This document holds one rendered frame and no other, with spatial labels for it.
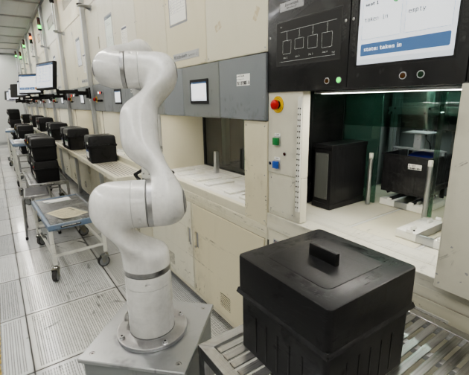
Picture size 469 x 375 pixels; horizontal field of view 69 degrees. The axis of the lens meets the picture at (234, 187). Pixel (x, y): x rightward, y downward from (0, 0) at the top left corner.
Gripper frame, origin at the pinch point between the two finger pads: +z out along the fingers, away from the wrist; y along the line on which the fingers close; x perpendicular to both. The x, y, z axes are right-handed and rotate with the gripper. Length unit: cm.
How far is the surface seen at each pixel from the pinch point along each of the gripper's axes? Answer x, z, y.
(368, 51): -44, -50, 69
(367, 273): -85, 0, 48
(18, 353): 38, 101, -85
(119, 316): -52, 25, -10
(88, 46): 269, -96, -77
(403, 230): -41, 11, 90
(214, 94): 36, -39, 31
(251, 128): 9, -24, 44
